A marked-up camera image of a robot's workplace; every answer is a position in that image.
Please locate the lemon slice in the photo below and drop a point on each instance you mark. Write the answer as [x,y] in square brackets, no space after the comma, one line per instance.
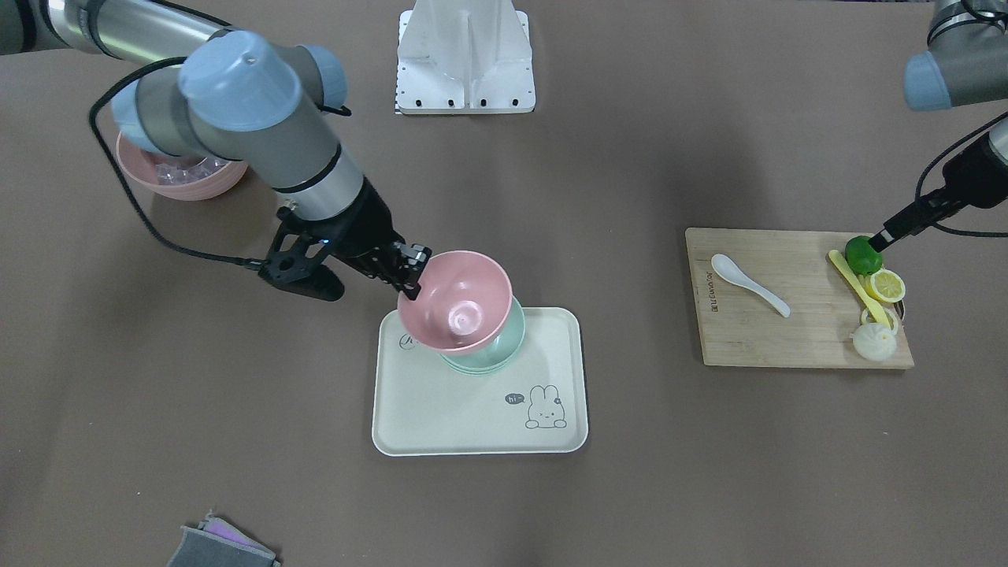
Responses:
[868,316]

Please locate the green lime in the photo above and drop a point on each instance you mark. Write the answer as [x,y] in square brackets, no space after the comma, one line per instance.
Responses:
[861,257]

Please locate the yellow plastic knife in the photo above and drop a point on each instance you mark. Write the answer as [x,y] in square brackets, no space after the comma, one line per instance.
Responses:
[875,310]

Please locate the stacked green bowls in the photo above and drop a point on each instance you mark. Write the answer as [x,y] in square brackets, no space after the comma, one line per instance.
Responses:
[499,352]

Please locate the large pink bowl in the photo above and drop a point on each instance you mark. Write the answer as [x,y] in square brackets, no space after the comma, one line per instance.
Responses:
[186,179]

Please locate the white toy bun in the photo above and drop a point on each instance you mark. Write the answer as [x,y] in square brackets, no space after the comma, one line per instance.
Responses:
[875,341]

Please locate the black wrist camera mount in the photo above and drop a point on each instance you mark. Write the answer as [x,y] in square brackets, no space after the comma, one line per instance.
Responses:
[295,260]

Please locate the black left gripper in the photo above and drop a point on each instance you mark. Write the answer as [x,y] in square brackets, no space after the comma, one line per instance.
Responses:
[970,178]

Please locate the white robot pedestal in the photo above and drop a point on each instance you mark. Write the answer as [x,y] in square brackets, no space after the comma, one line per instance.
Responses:
[464,58]

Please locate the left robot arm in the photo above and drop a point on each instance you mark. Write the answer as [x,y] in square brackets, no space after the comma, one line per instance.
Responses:
[965,64]

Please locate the small pink bowl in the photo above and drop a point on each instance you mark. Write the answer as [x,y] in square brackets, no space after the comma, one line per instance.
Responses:
[463,303]

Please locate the white ceramic spoon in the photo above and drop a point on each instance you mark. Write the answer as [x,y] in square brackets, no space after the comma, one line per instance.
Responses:
[729,271]

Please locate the grey folded cloth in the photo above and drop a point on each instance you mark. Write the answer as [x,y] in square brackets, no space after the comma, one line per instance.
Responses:
[214,541]

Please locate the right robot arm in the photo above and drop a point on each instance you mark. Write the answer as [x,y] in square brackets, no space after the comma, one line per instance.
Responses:
[203,88]

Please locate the bamboo cutting board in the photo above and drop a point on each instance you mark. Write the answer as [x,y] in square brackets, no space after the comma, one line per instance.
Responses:
[739,329]

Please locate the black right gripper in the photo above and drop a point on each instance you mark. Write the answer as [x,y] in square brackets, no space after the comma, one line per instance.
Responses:
[368,228]

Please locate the lemon half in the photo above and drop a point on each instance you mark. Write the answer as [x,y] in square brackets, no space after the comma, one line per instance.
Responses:
[885,286]

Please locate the cream rabbit tray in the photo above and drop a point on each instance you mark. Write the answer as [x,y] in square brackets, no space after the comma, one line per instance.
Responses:
[536,404]

